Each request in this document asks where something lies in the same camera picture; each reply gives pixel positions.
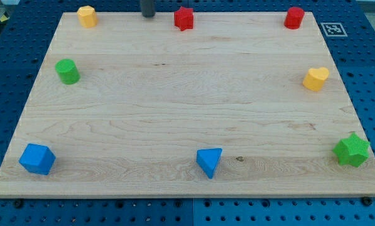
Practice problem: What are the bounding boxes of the green cylinder block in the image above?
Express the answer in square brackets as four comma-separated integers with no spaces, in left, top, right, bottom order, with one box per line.
[55,58,80,85]

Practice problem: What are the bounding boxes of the black bolt right front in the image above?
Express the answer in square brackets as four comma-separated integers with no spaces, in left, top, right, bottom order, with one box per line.
[361,196,373,207]

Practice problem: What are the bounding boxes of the red cylinder block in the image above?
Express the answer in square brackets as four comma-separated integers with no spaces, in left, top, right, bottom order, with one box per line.
[284,7,305,30]

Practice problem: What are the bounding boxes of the green star block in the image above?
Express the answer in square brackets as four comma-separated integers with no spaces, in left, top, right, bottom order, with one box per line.
[332,132,370,167]

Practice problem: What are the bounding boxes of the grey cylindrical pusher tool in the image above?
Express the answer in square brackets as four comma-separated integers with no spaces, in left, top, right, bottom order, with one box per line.
[139,0,156,18]

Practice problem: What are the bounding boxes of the light wooden board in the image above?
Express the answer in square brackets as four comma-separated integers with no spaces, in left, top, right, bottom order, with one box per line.
[0,11,375,199]

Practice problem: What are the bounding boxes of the black bolt left front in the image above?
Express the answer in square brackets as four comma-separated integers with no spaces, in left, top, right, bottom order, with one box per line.
[13,199,24,209]

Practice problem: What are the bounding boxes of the yellow heart block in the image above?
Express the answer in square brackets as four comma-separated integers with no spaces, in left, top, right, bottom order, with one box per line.
[302,67,329,92]

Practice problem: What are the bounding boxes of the yellow hexagon block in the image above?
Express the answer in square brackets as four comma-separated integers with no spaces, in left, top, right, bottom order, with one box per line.
[77,6,98,28]

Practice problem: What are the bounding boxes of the blue cube block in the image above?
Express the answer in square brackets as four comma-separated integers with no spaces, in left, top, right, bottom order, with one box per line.
[19,143,56,175]

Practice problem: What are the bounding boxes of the white fiducial marker tag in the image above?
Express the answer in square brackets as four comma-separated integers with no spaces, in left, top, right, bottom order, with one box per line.
[320,22,347,37]

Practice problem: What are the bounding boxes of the red star block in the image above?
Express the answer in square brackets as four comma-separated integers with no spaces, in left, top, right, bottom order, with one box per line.
[174,6,194,31]

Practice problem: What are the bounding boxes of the black bolt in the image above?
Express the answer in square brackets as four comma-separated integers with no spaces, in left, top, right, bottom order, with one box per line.
[13,199,24,209]
[361,196,373,207]

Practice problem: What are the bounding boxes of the blue triangle block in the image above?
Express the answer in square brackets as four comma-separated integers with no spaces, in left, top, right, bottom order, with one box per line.
[196,148,222,179]

